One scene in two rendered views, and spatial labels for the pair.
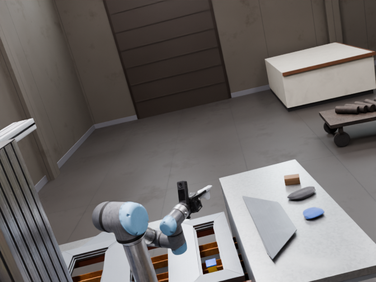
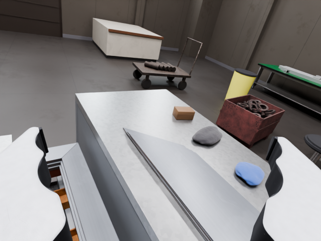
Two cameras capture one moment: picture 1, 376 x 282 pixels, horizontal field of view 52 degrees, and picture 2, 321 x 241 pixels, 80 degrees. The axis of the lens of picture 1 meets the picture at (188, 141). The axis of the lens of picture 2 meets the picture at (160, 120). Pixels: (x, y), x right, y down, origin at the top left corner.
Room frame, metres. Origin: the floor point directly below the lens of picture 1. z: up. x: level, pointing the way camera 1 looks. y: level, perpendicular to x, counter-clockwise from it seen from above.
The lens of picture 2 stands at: (1.69, 0.07, 1.52)
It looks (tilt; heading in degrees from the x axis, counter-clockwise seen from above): 29 degrees down; 320
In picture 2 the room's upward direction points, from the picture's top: 13 degrees clockwise
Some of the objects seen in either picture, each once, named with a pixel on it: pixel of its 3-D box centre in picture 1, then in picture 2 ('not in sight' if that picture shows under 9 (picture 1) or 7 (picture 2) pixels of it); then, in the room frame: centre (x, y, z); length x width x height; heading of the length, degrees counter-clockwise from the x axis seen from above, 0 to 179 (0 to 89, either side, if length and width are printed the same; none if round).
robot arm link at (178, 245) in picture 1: (174, 240); not in sight; (1.52, 0.17, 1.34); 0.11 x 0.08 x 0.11; 57
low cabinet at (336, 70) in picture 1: (314, 74); (124, 39); (8.18, -3.05, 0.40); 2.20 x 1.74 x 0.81; 173
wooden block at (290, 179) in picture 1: (291, 179); (183, 113); (2.32, -0.62, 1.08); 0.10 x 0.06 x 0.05; 74
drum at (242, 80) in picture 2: not in sight; (239, 87); (4.00, -3.95, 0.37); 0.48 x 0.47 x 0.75; 173
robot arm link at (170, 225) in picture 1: (172, 222); not in sight; (1.51, 0.16, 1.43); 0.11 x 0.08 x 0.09; 147
